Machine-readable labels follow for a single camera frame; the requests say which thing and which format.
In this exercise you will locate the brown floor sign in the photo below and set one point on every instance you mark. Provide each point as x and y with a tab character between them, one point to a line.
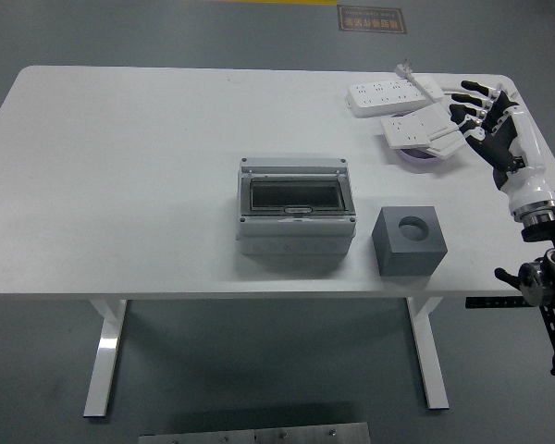
370	18

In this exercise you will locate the black perforated bracket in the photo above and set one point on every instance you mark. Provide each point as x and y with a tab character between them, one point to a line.
490	302

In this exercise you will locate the grey plastic electrical box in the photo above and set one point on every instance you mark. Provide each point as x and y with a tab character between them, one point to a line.
296	236

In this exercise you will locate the white table leg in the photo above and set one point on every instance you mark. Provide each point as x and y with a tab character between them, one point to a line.
432	361
104	361

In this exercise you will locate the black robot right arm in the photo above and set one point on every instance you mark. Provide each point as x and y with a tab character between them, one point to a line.
550	277

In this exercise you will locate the transparent hinged box lid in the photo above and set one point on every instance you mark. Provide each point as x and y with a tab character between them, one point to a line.
296	194

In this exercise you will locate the white power plug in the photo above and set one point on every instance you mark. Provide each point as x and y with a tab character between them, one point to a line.
403	69

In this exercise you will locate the long white power strip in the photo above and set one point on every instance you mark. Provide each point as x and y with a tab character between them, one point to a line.
379	99

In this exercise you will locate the white square socket panel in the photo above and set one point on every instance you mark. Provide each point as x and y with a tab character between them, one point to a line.
404	131

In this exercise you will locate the grey block holder with hole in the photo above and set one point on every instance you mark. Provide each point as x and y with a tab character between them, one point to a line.
407	259

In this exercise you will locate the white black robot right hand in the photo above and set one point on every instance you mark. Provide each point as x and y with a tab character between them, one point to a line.
527	185

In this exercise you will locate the purple round disc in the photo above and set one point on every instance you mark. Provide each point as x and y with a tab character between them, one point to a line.
416	157

